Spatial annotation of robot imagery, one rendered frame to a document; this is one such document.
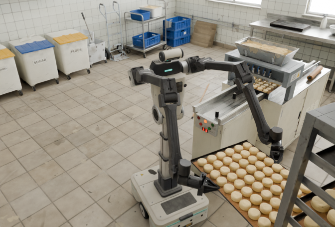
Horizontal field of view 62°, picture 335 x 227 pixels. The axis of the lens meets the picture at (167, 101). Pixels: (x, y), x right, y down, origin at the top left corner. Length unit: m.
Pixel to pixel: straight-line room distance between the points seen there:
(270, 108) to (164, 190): 1.33
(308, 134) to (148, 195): 1.96
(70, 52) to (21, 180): 2.65
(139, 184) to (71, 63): 3.25
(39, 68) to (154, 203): 3.38
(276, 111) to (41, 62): 3.79
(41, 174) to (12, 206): 0.45
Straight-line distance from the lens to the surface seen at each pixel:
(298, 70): 2.95
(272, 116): 3.02
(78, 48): 5.40
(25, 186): 3.38
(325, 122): 0.79
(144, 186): 2.69
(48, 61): 5.20
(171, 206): 2.53
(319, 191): 0.93
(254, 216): 1.31
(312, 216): 0.99
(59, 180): 3.30
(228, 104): 2.78
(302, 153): 0.87
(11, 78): 5.07
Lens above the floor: 2.20
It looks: 29 degrees down
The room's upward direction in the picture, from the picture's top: straight up
